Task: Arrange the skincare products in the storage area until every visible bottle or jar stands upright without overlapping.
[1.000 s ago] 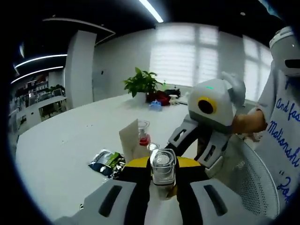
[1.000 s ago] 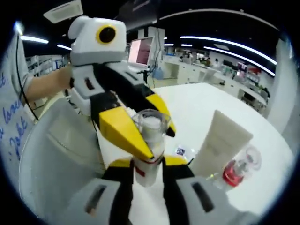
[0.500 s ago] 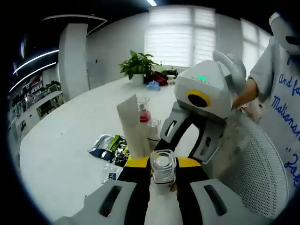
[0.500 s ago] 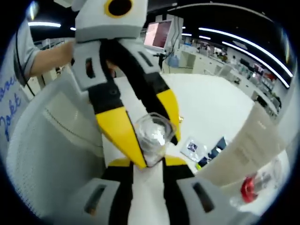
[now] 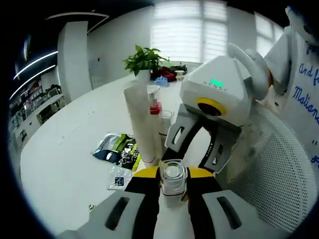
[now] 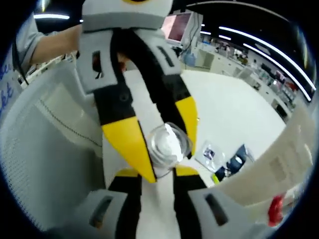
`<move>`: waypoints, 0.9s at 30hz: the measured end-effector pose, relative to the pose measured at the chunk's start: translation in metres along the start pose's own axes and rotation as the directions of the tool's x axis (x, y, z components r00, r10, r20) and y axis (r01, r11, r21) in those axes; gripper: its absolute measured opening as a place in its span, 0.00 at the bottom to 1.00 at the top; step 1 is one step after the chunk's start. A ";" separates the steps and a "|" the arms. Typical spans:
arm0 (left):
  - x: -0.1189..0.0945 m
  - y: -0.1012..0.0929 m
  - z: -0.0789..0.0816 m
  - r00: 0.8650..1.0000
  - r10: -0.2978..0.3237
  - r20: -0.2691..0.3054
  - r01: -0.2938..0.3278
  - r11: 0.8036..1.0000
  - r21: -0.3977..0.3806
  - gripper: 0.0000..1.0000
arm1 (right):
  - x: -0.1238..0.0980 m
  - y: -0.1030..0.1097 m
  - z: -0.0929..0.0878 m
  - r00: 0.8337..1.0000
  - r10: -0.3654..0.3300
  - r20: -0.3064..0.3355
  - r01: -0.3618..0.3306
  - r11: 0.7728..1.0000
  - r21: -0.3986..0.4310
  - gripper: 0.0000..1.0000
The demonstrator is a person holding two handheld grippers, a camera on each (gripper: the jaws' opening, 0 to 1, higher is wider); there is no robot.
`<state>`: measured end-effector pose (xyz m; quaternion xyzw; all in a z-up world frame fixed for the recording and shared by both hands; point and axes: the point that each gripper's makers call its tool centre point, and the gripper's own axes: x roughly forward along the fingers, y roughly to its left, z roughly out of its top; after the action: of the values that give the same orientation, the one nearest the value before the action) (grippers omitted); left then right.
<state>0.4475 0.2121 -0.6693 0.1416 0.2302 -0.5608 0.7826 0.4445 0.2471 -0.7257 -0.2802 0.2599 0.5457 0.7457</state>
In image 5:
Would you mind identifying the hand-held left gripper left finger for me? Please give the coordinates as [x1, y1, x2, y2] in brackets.
[57, 165, 160, 239]

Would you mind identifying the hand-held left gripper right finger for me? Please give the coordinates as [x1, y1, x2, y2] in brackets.
[183, 166, 276, 239]

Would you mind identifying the clear skincare sachet blue square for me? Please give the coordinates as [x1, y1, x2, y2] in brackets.
[107, 164, 133, 192]

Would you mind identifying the red collared skincare pump bottle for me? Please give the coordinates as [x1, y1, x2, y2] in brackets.
[146, 85, 164, 136]

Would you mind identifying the white skincare tube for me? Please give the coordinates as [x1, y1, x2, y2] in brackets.
[123, 82, 163, 164]

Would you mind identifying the grey green skincare sachet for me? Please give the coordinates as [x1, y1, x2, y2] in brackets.
[92, 132, 143, 172]

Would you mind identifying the black bag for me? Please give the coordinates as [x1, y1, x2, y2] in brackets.
[169, 64, 187, 75]

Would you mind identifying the blue plastic bag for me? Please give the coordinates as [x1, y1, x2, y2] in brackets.
[154, 76, 170, 88]

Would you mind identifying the white mesh chair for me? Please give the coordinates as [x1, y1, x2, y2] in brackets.
[218, 109, 318, 234]

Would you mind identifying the white window blind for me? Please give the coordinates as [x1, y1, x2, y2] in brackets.
[150, 0, 229, 65]

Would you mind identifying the potted green plant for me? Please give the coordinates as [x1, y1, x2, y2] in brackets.
[122, 44, 168, 83]

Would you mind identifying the white office counter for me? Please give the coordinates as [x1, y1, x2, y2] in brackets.
[9, 83, 66, 131]

